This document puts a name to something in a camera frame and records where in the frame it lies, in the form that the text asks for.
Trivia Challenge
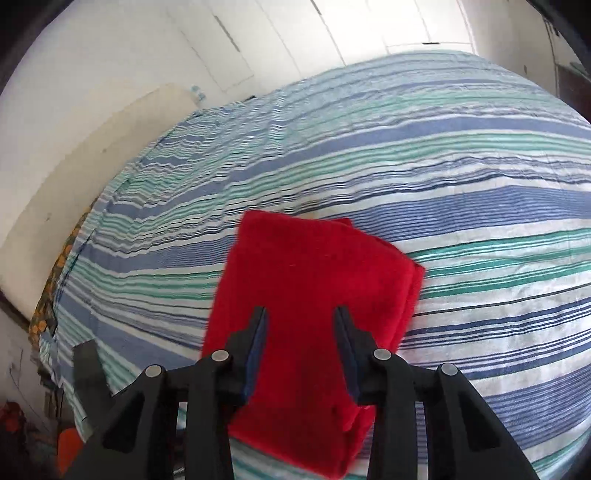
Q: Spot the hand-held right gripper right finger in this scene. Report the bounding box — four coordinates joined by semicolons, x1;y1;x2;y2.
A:
333;305;541;480

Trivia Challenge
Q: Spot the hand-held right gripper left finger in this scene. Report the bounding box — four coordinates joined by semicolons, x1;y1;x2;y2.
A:
65;306;269;480

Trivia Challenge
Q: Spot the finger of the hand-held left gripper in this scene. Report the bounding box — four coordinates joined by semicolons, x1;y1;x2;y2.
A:
73;339;112;418

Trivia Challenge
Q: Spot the red sweater with white dog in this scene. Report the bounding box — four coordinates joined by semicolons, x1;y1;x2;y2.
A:
202;210;426;478

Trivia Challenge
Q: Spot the orange floral bedsheet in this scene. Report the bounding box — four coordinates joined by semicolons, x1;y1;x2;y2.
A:
28;203;93;352

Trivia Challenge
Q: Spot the beige headboard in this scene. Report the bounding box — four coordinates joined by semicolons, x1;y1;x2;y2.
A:
0;83;197;321

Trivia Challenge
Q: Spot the blue green striped blanket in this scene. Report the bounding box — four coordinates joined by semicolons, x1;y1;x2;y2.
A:
39;50;591;480

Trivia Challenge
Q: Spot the white wardrobe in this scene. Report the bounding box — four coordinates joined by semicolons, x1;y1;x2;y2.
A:
175;0;476;100

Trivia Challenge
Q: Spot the dark wooden cabinet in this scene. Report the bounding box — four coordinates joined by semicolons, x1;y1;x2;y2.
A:
555;62;591;123

